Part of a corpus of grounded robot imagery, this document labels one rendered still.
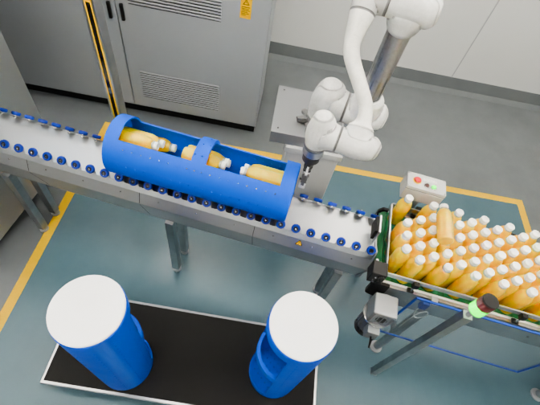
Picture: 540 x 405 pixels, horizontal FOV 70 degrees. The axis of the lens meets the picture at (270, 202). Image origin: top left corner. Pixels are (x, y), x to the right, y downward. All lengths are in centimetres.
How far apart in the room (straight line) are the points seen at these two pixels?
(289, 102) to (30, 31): 219
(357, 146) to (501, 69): 356
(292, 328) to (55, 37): 285
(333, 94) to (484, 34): 282
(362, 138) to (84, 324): 123
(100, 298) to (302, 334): 79
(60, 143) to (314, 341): 160
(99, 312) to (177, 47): 213
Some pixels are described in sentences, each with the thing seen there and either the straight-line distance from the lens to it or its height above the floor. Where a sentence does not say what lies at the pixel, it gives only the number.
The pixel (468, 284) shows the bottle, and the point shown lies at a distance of 195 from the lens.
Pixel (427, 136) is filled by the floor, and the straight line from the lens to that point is 418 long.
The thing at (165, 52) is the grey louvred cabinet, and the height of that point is 68.
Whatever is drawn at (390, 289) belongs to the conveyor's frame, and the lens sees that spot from 197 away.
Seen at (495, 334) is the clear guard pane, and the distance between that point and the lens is 222.
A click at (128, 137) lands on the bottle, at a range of 189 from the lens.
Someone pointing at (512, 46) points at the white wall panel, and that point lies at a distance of 479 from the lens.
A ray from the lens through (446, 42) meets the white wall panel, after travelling 457.
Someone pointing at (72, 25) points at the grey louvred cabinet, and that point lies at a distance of 345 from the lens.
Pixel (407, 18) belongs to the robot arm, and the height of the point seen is 182.
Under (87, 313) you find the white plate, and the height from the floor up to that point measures 104.
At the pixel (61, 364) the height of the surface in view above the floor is 15.
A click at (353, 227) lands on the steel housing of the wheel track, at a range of 200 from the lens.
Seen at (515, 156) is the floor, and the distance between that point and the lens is 455.
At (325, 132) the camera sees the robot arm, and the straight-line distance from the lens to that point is 147.
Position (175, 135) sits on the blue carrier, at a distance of 199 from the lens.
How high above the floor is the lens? 253
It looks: 54 degrees down
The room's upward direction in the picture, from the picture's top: 13 degrees clockwise
